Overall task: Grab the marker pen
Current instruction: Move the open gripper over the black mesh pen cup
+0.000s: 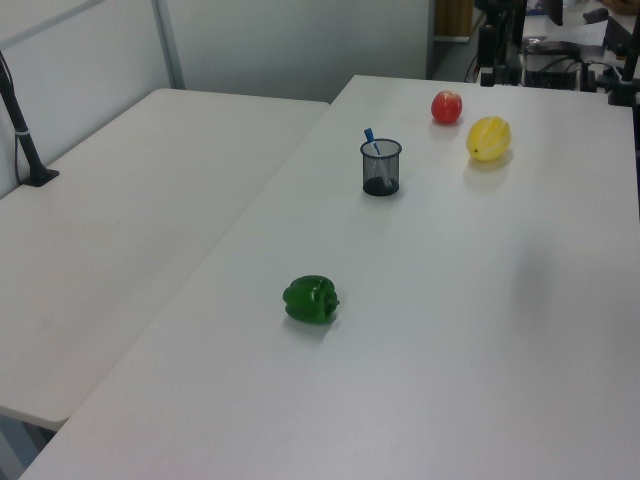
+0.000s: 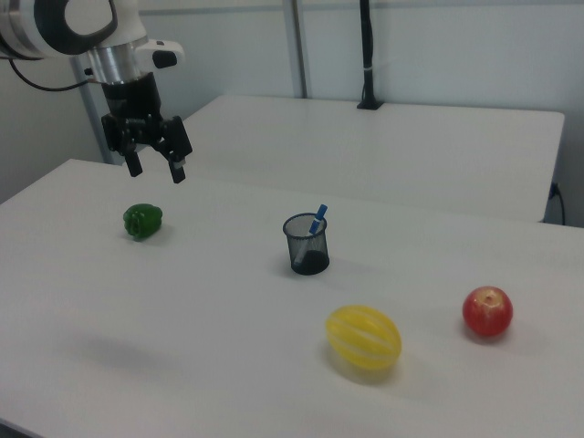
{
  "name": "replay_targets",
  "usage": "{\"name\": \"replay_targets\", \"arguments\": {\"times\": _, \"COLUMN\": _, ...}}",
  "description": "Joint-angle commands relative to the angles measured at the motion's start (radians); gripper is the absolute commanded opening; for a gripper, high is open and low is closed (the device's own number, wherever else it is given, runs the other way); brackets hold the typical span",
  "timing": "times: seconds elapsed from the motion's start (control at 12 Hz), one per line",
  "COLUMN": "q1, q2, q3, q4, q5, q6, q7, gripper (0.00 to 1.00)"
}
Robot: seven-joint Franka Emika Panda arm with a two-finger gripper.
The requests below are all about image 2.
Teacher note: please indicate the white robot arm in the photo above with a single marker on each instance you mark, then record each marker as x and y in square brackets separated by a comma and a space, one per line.
[32, 27]

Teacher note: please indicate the grey metal post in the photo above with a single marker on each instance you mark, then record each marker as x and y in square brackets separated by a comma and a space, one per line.
[93, 123]

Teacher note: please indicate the yellow striped melon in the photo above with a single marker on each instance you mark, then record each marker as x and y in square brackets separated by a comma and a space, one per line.
[363, 337]

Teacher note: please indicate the black pole with clamp base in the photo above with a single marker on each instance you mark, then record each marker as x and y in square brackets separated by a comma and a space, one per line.
[368, 55]

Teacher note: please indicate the green bell pepper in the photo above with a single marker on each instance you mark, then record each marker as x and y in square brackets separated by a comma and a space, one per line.
[143, 221]

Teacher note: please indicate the blue and white marker pen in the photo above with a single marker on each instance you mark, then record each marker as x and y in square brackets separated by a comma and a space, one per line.
[318, 219]

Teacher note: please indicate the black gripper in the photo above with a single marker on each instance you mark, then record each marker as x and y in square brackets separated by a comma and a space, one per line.
[131, 96]

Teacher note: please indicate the black mesh pen cup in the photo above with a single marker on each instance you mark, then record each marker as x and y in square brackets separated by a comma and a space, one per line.
[310, 255]

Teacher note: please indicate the red apple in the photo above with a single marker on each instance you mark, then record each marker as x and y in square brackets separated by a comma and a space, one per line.
[487, 312]

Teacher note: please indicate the white table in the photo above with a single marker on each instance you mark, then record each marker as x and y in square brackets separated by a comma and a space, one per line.
[374, 150]

